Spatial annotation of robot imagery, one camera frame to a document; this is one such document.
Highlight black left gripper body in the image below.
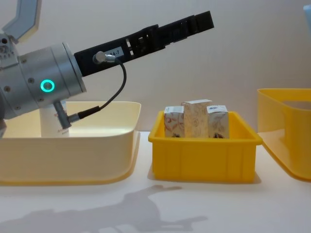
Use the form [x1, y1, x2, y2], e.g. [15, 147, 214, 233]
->
[73, 24, 161, 78]

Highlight tall patterned beige carton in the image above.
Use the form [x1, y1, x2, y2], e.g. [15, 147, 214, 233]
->
[181, 98, 213, 139]

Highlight short patterned carton red print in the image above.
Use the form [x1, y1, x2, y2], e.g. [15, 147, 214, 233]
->
[163, 105, 186, 138]

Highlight white plastic bottle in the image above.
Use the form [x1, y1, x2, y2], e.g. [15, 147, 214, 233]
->
[39, 101, 71, 139]

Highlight short patterned carton blue top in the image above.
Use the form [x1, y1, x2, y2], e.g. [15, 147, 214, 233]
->
[206, 104, 230, 140]

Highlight cream plastic tub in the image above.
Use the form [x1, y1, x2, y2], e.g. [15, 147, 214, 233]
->
[0, 100, 142, 187]

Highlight large yellow plastic tub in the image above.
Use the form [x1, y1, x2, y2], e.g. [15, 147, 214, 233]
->
[257, 88, 311, 182]

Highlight small yellow plastic bin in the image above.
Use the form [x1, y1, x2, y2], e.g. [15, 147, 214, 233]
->
[148, 110, 263, 183]

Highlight thin dark gripper cable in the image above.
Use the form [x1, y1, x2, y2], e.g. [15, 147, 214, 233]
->
[52, 50, 128, 130]

